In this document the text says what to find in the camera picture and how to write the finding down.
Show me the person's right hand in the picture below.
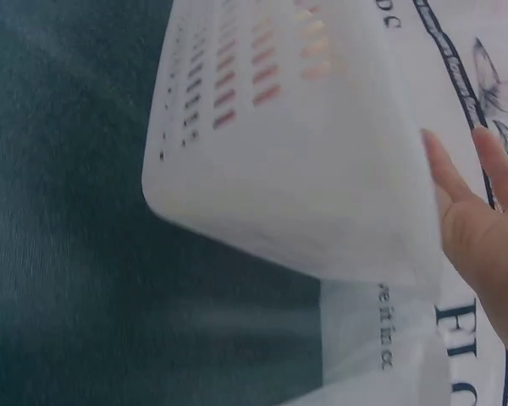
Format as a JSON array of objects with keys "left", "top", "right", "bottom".
[{"left": 421, "top": 124, "right": 508, "bottom": 370}]

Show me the white slotted plastic basket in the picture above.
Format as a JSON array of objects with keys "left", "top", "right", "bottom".
[{"left": 141, "top": 0, "right": 445, "bottom": 298}]

